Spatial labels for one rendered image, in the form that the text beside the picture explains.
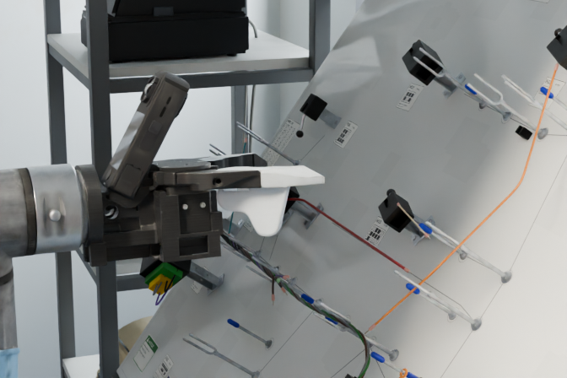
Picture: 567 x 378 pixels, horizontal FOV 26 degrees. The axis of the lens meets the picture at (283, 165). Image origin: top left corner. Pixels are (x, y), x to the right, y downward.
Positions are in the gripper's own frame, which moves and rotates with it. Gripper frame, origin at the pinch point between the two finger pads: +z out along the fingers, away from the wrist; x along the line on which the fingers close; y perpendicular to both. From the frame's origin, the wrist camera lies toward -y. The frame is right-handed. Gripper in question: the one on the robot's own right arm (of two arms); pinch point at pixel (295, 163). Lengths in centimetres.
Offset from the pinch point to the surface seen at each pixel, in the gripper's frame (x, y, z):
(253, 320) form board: -88, 37, 24
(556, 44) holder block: -34, -8, 50
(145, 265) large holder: -107, 29, 11
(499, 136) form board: -50, 5, 50
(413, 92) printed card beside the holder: -80, 0, 52
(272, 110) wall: -342, 21, 120
